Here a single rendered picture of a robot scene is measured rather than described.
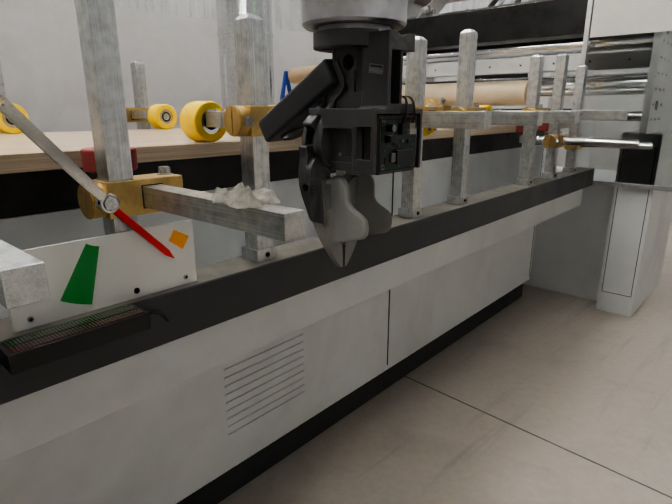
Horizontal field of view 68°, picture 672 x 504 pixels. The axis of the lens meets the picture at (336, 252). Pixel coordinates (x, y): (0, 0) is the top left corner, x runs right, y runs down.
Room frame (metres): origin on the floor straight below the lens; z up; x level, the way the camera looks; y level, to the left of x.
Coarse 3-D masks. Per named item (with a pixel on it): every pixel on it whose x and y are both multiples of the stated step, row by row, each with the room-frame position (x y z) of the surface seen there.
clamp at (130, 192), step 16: (144, 176) 0.73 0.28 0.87; (160, 176) 0.73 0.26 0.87; (176, 176) 0.74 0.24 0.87; (80, 192) 0.67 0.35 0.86; (112, 192) 0.67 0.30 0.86; (128, 192) 0.69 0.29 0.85; (80, 208) 0.68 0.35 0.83; (96, 208) 0.65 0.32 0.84; (128, 208) 0.68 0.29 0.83; (144, 208) 0.70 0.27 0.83
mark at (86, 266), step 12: (84, 252) 0.63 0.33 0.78; (96, 252) 0.65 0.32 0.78; (84, 264) 0.63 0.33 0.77; (96, 264) 0.64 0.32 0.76; (72, 276) 0.62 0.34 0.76; (84, 276) 0.63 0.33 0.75; (72, 288) 0.62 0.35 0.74; (84, 288) 0.63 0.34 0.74; (60, 300) 0.61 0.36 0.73; (72, 300) 0.62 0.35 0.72; (84, 300) 0.63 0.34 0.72
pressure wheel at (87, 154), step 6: (84, 150) 0.76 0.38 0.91; (90, 150) 0.76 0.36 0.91; (132, 150) 0.79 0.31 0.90; (84, 156) 0.76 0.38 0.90; (90, 156) 0.76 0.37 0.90; (132, 156) 0.79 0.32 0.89; (84, 162) 0.76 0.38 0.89; (90, 162) 0.76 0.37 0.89; (132, 162) 0.78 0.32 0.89; (84, 168) 0.76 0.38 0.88; (90, 168) 0.76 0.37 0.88; (132, 168) 0.78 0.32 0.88
